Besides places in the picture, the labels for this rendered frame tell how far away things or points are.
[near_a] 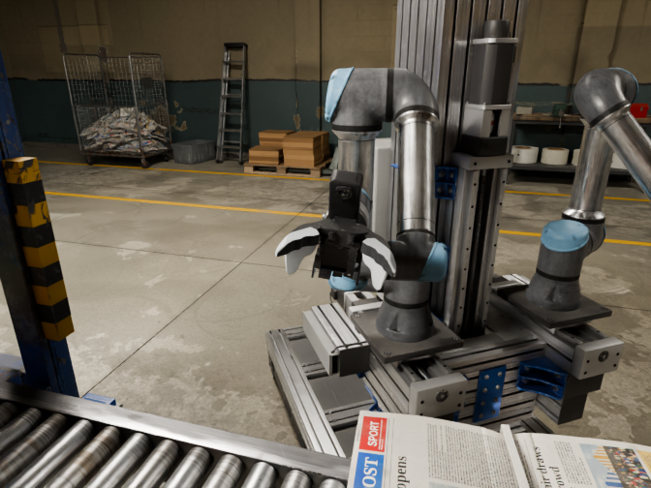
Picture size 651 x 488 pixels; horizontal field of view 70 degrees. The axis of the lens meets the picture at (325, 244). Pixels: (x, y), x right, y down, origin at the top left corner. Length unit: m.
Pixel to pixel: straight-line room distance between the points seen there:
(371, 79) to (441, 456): 0.74
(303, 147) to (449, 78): 5.58
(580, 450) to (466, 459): 0.14
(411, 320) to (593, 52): 6.57
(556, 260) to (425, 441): 0.91
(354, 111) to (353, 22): 6.64
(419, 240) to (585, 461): 0.43
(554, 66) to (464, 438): 7.05
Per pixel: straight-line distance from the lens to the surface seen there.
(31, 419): 1.17
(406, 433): 0.63
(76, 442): 1.08
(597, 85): 1.39
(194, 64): 8.67
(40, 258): 1.26
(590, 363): 1.45
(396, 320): 1.20
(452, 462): 0.61
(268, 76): 8.06
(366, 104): 1.04
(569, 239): 1.42
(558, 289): 1.47
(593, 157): 1.52
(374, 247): 0.63
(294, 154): 6.86
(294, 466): 0.91
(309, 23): 7.75
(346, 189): 0.66
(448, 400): 1.19
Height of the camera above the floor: 1.46
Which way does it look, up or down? 21 degrees down
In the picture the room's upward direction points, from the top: straight up
